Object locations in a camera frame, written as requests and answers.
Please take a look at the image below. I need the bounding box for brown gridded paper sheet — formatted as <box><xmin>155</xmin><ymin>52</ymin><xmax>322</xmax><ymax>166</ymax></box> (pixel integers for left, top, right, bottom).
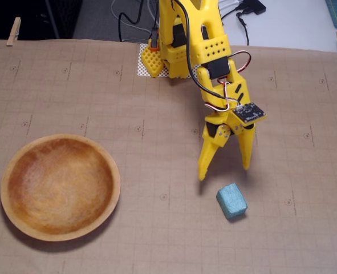
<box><xmin>0</xmin><ymin>38</ymin><xmax>337</xmax><ymax>274</ymax></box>

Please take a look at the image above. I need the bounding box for red white black servo wire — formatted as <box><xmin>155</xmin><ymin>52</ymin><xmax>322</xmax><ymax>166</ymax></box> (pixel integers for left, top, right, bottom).
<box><xmin>229</xmin><ymin>51</ymin><xmax>253</xmax><ymax>76</ymax></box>

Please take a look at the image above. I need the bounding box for blue foam block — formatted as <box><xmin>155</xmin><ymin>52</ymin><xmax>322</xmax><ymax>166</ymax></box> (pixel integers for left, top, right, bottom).
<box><xmin>216</xmin><ymin>182</ymin><xmax>248</xmax><ymax>220</ymax></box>

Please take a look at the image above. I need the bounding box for black cable with orange plug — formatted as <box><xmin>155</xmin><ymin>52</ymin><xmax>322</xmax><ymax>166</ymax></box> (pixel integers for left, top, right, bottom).
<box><xmin>118</xmin><ymin>11</ymin><xmax>161</xmax><ymax>51</ymax></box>

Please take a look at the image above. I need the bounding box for grey metal leg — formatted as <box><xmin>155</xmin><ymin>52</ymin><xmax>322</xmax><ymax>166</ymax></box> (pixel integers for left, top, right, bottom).
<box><xmin>44</xmin><ymin>0</ymin><xmax>60</xmax><ymax>39</ymax></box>

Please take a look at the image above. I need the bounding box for thin grey cable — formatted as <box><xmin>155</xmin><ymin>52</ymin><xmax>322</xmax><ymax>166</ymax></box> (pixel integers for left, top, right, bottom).
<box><xmin>111</xmin><ymin>0</ymin><xmax>157</xmax><ymax>43</ymax></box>

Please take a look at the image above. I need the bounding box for yellow lattice robot base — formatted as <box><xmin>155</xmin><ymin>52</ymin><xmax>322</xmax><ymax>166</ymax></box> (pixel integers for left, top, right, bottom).
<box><xmin>140</xmin><ymin>42</ymin><xmax>200</xmax><ymax>79</ymax></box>

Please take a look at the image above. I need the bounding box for black cable with barrel plug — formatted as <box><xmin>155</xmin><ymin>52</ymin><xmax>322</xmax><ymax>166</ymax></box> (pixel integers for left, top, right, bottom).
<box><xmin>236</xmin><ymin>10</ymin><xmax>250</xmax><ymax>46</ymax></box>

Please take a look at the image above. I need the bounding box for black adapter hub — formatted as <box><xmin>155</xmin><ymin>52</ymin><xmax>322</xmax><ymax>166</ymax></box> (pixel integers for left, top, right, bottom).
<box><xmin>236</xmin><ymin>0</ymin><xmax>267</xmax><ymax>15</ymax></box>

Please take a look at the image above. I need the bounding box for white mesh mat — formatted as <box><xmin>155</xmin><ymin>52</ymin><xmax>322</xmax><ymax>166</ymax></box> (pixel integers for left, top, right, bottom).
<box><xmin>137</xmin><ymin>43</ymin><xmax>199</xmax><ymax>78</ymax></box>

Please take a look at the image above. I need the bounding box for black camera circuit board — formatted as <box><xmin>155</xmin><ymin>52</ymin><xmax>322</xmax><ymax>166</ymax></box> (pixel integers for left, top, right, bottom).
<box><xmin>232</xmin><ymin>102</ymin><xmax>268</xmax><ymax>124</ymax></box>

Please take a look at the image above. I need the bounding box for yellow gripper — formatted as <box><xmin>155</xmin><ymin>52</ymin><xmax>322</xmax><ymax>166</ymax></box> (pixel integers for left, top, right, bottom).
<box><xmin>197</xmin><ymin>57</ymin><xmax>268</xmax><ymax>182</ymax></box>

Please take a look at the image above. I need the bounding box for white cable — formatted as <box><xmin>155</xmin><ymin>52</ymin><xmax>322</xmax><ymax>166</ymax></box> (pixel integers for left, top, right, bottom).
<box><xmin>220</xmin><ymin>0</ymin><xmax>241</xmax><ymax>10</ymax></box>

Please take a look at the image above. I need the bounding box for round wooden bowl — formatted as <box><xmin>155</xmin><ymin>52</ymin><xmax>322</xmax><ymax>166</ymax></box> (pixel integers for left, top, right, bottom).
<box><xmin>0</xmin><ymin>134</ymin><xmax>121</xmax><ymax>242</ymax></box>

